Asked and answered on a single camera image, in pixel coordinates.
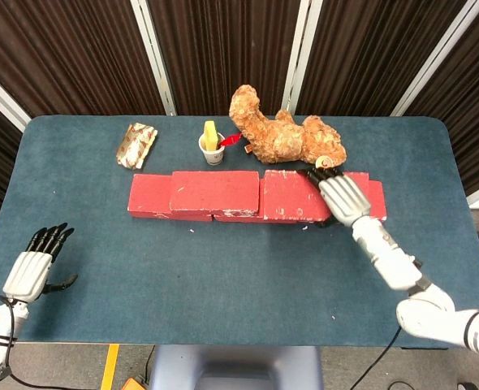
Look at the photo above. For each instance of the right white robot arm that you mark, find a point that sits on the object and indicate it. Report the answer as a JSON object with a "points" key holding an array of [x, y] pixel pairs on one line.
{"points": [[389, 256]]}

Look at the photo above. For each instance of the white partition frame post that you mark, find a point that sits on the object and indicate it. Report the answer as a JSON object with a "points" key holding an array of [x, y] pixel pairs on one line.
{"points": [[154, 57], [2, 97], [302, 53], [438, 57]]}

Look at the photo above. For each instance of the brown plush teddy bear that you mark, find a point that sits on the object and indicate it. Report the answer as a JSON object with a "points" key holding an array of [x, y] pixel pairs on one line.
{"points": [[280, 140]]}

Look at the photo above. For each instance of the crumpled gold snack wrapper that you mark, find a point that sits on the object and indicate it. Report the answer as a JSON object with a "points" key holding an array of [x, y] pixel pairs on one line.
{"points": [[136, 146]]}

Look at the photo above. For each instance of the yellow sponge stick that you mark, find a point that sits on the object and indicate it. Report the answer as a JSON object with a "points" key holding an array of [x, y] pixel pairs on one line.
{"points": [[210, 132]]}

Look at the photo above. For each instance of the brown corrugated partition panel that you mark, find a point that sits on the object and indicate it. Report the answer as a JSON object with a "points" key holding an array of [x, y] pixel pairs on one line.
{"points": [[369, 48], [223, 40], [69, 53], [471, 105]]}

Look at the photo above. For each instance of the red brick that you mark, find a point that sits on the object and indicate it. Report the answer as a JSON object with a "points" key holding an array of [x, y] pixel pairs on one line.
{"points": [[148, 193], [288, 195], [239, 219], [215, 191], [378, 199]]}

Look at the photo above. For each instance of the white paper cup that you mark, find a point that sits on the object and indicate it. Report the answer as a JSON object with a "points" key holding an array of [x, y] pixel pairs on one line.
{"points": [[214, 156]]}

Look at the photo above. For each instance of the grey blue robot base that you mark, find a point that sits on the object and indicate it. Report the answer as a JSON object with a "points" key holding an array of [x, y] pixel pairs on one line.
{"points": [[235, 365]]}

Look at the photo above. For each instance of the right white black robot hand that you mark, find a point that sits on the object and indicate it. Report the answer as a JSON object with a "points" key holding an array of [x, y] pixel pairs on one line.
{"points": [[345, 199]]}

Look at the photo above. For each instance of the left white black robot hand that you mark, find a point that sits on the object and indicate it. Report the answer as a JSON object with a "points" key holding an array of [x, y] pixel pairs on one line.
{"points": [[26, 276]]}

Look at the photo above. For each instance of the red ribbon piece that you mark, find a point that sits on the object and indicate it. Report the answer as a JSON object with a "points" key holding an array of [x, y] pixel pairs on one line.
{"points": [[229, 140]]}

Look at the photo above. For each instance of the yellow floor tape strip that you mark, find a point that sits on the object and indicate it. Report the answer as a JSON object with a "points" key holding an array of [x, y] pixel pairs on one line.
{"points": [[109, 365]]}

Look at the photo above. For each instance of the small round bottle cap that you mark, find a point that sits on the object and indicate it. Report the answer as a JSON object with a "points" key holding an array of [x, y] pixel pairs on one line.
{"points": [[324, 162]]}

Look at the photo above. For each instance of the blue felt table cover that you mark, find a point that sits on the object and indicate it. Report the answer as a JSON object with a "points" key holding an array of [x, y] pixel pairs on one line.
{"points": [[223, 313]]}

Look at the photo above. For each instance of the orange floor object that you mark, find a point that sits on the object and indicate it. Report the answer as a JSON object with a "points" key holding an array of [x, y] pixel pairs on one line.
{"points": [[136, 384]]}

